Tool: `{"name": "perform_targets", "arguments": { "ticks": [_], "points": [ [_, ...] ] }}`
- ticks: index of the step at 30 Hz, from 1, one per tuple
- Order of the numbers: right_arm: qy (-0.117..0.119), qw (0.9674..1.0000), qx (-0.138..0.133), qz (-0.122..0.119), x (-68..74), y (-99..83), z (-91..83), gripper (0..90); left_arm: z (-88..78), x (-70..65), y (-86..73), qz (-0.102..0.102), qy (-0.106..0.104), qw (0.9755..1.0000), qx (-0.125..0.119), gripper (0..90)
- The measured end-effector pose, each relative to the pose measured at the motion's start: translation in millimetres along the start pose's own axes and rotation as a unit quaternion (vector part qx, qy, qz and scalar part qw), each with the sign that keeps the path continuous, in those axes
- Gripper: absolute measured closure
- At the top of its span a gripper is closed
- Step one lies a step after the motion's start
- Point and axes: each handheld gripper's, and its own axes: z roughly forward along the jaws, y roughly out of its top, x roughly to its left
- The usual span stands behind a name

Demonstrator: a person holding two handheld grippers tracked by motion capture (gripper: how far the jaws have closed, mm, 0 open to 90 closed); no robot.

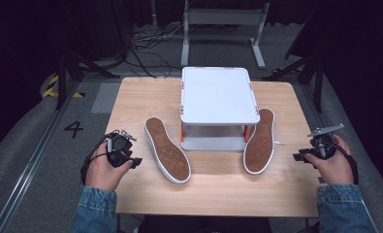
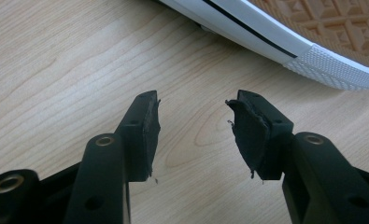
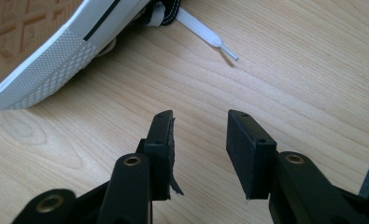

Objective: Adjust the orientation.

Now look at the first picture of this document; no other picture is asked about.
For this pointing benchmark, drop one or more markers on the person's left hand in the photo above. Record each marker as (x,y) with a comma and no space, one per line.
(102,174)

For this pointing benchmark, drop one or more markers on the person's right hand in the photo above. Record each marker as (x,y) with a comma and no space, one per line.
(336,170)

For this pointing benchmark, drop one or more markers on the yellow black floor tape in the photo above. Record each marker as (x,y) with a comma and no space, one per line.
(51,89)

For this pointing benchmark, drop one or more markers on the grey metal stand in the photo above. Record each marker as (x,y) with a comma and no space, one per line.
(224,16)

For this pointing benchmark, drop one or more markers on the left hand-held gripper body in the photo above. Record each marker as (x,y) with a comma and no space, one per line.
(118,147)

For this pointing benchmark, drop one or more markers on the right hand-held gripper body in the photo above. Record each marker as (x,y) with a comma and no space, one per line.
(323,149)

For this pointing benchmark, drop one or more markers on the black canvas sneaker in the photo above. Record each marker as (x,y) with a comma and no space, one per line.
(260,145)
(168,150)

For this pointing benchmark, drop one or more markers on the black stand legs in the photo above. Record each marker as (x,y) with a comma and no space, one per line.
(318,84)
(61,84)

